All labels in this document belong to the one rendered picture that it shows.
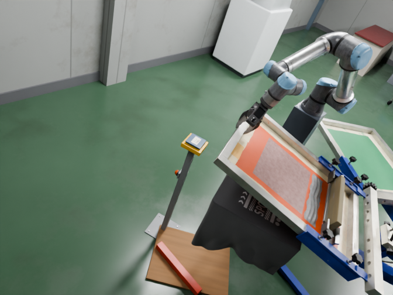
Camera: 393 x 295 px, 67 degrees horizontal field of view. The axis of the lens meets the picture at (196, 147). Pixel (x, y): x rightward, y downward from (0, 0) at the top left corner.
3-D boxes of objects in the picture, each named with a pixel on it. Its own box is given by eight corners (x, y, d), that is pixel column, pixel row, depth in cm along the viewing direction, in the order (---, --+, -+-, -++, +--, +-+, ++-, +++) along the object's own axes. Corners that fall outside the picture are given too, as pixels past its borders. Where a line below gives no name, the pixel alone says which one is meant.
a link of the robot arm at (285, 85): (302, 84, 129) (292, 83, 123) (285, 101, 136) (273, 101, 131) (292, 71, 132) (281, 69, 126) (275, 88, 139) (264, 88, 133)
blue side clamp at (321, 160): (311, 166, 171) (320, 159, 167) (312, 161, 175) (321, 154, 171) (351, 199, 172) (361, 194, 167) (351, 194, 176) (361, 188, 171)
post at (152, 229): (144, 232, 235) (171, 142, 174) (158, 213, 251) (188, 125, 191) (168, 246, 231) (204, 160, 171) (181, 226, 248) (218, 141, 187)
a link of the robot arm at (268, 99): (279, 103, 132) (265, 91, 132) (272, 110, 135) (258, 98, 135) (282, 97, 138) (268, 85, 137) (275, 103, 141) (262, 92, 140)
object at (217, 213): (192, 246, 177) (214, 202, 151) (195, 241, 180) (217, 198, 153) (262, 288, 170) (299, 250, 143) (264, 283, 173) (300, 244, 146)
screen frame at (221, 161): (213, 163, 129) (217, 157, 126) (250, 107, 173) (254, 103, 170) (351, 279, 130) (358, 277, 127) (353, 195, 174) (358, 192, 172)
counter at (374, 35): (379, 61, 811) (399, 35, 764) (361, 76, 670) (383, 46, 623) (357, 50, 834) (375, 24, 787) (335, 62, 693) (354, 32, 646)
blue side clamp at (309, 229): (295, 237, 129) (307, 231, 125) (297, 229, 133) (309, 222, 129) (348, 281, 130) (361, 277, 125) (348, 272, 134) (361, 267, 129)
